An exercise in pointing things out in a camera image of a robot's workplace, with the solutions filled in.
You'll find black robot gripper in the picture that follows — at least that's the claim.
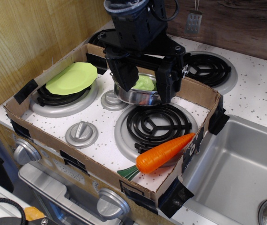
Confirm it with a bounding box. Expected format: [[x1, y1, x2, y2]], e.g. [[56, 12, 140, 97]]
[[98, 9, 185, 105]]

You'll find light green toy broccoli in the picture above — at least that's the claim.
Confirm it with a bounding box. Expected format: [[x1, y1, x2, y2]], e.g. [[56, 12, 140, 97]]
[[132, 75, 155, 91]]

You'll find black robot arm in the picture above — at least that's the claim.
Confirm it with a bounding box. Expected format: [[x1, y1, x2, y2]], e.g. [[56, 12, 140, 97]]
[[98, 0, 185, 105]]

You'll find small steel pan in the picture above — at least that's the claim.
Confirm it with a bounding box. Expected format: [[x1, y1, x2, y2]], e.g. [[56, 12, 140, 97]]
[[110, 72, 162, 106]]

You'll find silver stovetop knob middle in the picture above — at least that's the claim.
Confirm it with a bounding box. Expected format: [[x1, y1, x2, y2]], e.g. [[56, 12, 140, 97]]
[[101, 90, 128, 111]]

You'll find silver stovetop knob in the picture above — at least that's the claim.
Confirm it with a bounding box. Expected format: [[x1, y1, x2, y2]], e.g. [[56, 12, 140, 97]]
[[101, 90, 128, 111], [65, 121, 98, 149]]

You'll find front right black burner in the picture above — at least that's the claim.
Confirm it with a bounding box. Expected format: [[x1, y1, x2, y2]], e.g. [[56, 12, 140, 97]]
[[114, 103, 199, 162]]

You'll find black burner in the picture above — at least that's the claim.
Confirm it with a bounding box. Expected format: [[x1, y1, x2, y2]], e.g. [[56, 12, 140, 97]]
[[114, 103, 199, 162], [87, 28, 117, 49], [30, 81, 98, 118], [184, 51, 238, 95]]

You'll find brown cardboard fence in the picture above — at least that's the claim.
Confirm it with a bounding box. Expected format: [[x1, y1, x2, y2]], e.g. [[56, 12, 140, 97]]
[[4, 44, 223, 220]]

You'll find back left black burner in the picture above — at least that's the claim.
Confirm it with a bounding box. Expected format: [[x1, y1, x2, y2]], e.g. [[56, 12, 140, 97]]
[[87, 28, 117, 49]]

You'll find back right black burner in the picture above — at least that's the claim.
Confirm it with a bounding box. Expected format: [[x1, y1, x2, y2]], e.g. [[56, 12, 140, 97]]
[[184, 51, 238, 95]]

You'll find hanging metal spatula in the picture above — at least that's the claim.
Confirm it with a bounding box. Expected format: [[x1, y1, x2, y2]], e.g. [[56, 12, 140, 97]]
[[185, 0, 203, 34]]

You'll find light green plastic plate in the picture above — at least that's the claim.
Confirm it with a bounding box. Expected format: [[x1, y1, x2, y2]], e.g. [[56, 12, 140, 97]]
[[45, 62, 97, 96]]

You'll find orange toy carrot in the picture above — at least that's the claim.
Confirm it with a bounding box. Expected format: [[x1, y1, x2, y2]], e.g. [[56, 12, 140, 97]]
[[117, 133, 195, 180]]

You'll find silver stovetop knob front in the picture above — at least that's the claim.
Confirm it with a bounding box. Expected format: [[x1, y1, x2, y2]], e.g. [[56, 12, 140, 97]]
[[65, 121, 98, 149]]

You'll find front left black burner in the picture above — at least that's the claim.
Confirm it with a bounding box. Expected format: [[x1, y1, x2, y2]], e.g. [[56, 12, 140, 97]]
[[30, 81, 98, 118]]

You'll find grey sink basin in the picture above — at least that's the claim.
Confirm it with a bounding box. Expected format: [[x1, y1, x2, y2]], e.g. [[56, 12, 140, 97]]
[[183, 115, 267, 225]]

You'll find right oven front knob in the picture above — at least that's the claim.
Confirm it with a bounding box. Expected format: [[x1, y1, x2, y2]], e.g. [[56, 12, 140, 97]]
[[96, 188, 130, 220]]

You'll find oven knob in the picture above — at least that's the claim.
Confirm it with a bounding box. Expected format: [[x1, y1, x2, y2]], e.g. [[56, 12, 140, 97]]
[[96, 188, 130, 220], [13, 138, 41, 165]]

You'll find left oven front knob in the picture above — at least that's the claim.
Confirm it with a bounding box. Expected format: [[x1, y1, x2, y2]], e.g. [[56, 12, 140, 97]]
[[13, 138, 41, 165]]

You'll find orange tape piece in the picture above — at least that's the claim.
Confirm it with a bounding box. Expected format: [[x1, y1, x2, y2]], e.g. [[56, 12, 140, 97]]
[[24, 206, 45, 221]]

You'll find silver oven door handle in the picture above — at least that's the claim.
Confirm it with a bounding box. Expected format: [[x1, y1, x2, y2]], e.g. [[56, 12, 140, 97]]
[[18, 164, 124, 225]]

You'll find black cable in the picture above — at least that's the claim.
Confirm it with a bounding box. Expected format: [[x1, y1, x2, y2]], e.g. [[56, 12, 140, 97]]
[[0, 198, 27, 225]]

